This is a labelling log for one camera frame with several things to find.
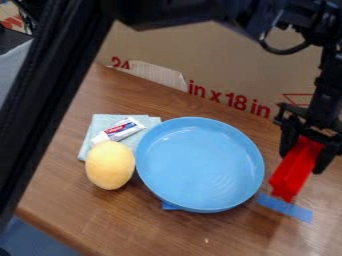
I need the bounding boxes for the light blue cloth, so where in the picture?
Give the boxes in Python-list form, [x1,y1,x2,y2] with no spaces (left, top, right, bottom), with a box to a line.
[77,114,161,161]

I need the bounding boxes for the yellow lemon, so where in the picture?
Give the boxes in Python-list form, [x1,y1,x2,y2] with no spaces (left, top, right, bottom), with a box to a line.
[85,141,134,190]

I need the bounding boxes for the red plastic block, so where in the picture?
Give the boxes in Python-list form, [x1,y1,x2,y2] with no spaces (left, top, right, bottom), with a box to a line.
[268,136,323,203]

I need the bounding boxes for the large cardboard box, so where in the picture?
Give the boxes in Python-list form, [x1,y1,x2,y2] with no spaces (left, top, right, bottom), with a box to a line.
[96,22,320,118]

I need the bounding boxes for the blue tape strip right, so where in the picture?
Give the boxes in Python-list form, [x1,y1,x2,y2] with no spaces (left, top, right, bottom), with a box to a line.
[256,193,313,223]

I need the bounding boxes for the grey fabric chair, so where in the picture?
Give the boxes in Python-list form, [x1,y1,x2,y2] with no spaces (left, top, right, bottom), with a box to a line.
[0,40,32,107]

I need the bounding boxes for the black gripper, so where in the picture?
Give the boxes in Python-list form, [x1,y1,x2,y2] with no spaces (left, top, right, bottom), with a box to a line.
[273,102,342,175]

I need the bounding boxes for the blue tape under plate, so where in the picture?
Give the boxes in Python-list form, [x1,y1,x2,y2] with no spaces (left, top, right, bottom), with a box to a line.
[161,201,181,211]

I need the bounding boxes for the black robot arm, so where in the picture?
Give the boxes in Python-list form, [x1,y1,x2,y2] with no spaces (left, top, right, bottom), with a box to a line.
[0,0,342,232]

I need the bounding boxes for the blue round plate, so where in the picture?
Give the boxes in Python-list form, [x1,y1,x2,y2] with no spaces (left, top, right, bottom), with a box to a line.
[136,117,264,213]

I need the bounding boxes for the small toothpaste tube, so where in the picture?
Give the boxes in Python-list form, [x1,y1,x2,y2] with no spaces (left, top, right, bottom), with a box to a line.
[90,117,145,145]

